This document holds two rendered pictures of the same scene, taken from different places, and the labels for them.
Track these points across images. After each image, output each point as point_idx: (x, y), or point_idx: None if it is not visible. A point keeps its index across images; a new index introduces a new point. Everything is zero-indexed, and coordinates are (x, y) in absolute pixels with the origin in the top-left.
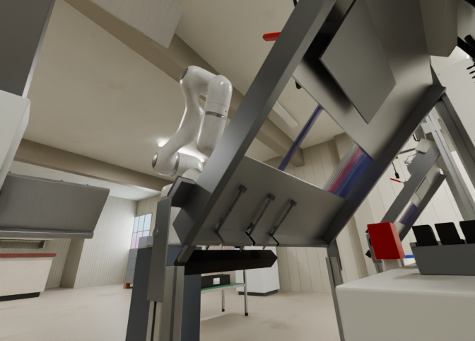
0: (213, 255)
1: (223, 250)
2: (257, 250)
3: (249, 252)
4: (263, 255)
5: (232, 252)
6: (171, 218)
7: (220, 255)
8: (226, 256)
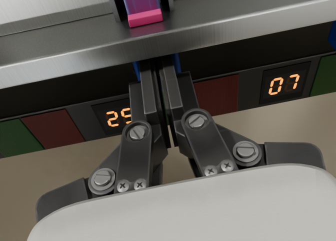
0: (290, 38)
1: (234, 69)
2: (15, 109)
3: (78, 91)
4: (4, 94)
5: (189, 67)
6: None
7: (258, 46)
8: (228, 47)
